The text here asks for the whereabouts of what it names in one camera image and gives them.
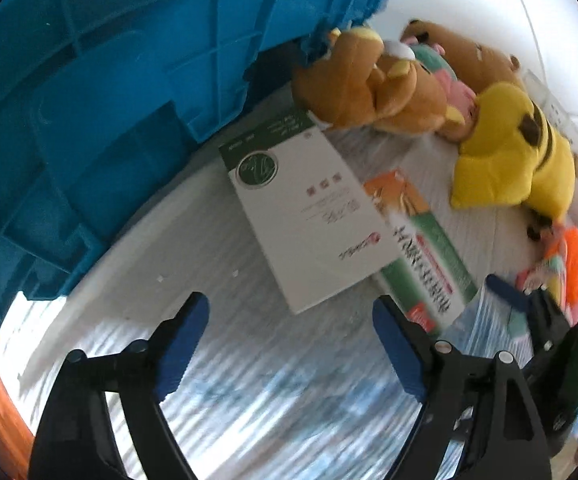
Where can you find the small brown bear plush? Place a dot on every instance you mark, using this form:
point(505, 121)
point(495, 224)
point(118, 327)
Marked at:
point(364, 80)

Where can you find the pig plush in green dress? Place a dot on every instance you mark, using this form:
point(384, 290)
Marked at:
point(439, 67)

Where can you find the large brown bear plush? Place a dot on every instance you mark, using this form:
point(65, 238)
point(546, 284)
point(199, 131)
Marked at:
point(484, 62)

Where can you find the white wall switch plate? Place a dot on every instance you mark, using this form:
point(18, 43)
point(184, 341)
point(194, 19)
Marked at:
point(536, 85)

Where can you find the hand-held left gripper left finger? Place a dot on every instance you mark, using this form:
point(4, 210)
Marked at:
point(184, 347)

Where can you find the white wall socket plate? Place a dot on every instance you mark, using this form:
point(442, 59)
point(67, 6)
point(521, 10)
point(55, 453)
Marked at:
point(575, 137)
point(556, 112)

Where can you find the yellow plush with brown stripes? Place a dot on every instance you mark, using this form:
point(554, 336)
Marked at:
point(514, 155)

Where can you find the white box with green label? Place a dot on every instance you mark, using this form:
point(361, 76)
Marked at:
point(309, 210)

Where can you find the blue plastic crate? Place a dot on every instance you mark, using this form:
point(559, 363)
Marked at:
point(119, 85)

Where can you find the green and orange box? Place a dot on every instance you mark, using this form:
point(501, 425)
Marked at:
point(429, 255)

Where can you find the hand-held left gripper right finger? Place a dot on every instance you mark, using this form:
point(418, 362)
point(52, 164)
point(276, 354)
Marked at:
point(395, 347)

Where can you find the pig plush in orange dress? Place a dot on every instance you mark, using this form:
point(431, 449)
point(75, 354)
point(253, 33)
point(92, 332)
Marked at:
point(571, 260)

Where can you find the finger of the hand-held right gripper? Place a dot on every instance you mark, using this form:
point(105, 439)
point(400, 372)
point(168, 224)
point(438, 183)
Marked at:
point(506, 290)

